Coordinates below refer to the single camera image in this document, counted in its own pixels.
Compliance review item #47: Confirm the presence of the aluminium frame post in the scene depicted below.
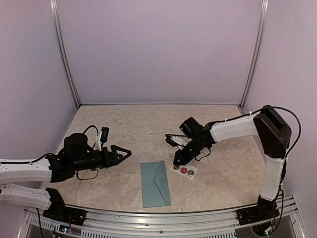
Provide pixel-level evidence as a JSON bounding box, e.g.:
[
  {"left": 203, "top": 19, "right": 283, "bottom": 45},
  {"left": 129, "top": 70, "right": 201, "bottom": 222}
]
[
  {"left": 49, "top": 0, "right": 81, "bottom": 110},
  {"left": 239, "top": 0, "right": 269, "bottom": 110}
]

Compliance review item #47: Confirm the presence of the teal paper envelope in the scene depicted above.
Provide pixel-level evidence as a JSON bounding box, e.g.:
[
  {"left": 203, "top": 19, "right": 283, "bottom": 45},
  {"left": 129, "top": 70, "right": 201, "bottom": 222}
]
[{"left": 140, "top": 161, "right": 171, "bottom": 208}]

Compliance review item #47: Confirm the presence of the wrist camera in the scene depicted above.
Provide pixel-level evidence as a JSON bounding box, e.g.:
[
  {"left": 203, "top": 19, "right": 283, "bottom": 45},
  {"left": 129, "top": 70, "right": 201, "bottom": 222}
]
[
  {"left": 95, "top": 127, "right": 109, "bottom": 151},
  {"left": 165, "top": 134, "right": 187, "bottom": 150}
]

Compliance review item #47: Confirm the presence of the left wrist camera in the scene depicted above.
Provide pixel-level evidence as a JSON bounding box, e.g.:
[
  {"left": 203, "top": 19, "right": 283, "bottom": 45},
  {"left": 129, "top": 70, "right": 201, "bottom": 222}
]
[{"left": 95, "top": 127, "right": 109, "bottom": 151}]

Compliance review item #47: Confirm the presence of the wax seal sticker sheet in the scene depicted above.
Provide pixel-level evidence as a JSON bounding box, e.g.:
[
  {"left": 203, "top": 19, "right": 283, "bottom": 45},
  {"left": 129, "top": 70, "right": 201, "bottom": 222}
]
[{"left": 170, "top": 164, "right": 198, "bottom": 180}]

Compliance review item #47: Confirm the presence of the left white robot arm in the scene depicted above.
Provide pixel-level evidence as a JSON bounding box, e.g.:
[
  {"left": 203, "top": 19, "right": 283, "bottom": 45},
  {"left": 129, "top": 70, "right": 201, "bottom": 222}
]
[{"left": 0, "top": 133, "right": 132, "bottom": 221}]

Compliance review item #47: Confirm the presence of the right aluminium frame post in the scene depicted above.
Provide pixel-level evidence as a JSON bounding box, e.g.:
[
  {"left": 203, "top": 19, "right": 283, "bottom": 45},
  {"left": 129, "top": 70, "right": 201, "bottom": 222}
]
[{"left": 239, "top": 0, "right": 269, "bottom": 110}]

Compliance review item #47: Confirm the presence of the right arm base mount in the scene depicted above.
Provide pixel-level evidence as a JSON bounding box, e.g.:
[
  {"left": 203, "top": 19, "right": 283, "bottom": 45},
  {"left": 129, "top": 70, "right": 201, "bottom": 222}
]
[{"left": 237, "top": 196, "right": 279, "bottom": 225}]

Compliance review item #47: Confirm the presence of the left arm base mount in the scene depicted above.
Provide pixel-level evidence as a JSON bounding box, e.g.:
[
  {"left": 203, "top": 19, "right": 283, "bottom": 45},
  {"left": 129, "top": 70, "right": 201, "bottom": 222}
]
[{"left": 43, "top": 187, "right": 87, "bottom": 226}]

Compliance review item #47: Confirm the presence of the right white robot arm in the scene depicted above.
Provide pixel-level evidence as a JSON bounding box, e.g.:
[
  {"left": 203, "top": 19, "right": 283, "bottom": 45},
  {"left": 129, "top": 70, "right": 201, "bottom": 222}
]
[{"left": 166, "top": 105, "right": 302, "bottom": 220}]

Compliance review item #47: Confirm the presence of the left aluminium frame post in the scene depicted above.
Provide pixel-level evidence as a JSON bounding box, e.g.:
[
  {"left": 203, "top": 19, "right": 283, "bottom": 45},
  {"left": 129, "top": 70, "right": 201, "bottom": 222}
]
[{"left": 49, "top": 0, "right": 81, "bottom": 110}]

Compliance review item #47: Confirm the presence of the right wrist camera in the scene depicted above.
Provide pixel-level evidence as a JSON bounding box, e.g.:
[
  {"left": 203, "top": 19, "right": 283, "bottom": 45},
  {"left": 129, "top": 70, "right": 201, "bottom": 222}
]
[{"left": 165, "top": 134, "right": 187, "bottom": 150}]

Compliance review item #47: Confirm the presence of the front aluminium rail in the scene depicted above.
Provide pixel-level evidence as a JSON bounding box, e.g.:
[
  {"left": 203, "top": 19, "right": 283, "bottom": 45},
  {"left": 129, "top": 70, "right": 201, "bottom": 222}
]
[{"left": 23, "top": 195, "right": 304, "bottom": 238}]

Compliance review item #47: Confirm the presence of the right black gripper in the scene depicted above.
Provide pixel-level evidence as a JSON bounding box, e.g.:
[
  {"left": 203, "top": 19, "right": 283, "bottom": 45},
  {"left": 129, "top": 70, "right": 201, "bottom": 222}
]
[{"left": 173, "top": 138, "right": 207, "bottom": 165}]

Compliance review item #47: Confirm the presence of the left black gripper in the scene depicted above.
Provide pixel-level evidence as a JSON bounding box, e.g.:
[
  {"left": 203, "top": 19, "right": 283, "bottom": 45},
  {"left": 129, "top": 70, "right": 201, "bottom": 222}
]
[{"left": 71, "top": 145, "right": 131, "bottom": 172}]

